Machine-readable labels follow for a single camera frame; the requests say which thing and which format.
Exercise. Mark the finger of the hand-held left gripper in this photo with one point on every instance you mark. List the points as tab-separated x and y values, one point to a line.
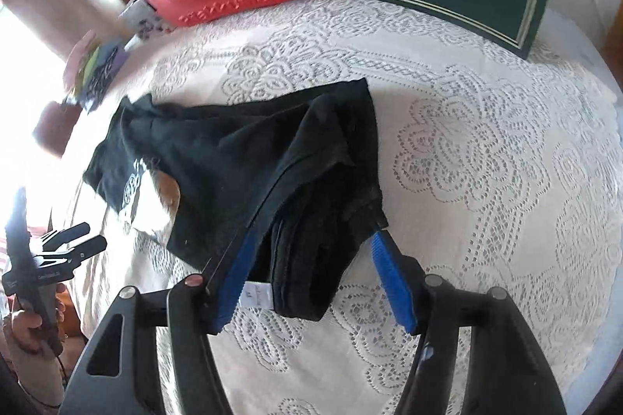
82	249
65	234

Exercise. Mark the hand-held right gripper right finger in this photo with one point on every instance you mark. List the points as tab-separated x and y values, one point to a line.
389	269

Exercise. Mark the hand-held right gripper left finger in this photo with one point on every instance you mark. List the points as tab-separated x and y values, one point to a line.
232	283

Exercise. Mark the black t-shirt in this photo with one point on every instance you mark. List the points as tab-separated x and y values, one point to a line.
233	167

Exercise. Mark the person's left hand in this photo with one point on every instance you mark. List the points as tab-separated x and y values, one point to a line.
29	322

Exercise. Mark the white lace tablecloth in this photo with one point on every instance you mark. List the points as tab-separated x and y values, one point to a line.
438	201

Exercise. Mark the brown wooden stool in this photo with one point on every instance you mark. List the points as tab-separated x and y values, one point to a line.
53	128

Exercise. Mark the small patterned box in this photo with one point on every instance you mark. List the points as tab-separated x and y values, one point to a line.
143	18

